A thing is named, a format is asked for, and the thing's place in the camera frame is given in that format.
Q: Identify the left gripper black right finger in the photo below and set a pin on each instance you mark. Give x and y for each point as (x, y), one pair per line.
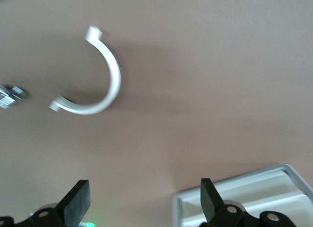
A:
(210, 197)

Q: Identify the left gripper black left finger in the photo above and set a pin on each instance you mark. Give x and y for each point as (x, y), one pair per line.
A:
(73, 202)

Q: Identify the grey compartment tray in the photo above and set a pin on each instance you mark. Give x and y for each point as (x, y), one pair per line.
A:
(300, 180)

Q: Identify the small silver metal part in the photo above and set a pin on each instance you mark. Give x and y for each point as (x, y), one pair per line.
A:
(12, 96)

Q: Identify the white curved plastic bracket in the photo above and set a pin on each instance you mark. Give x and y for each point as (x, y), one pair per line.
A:
(113, 73)

